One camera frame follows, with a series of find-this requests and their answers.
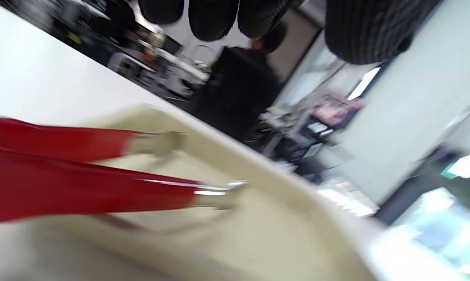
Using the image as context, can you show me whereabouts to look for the person's left hand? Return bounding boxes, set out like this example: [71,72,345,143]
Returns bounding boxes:
[137,0,440,65]

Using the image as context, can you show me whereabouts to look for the beige plastic tray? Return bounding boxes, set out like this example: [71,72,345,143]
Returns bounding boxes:
[0,103,380,281]

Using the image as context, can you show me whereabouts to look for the red-handled metal kitchen tongs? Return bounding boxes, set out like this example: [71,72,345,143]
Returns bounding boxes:
[0,117,249,224]

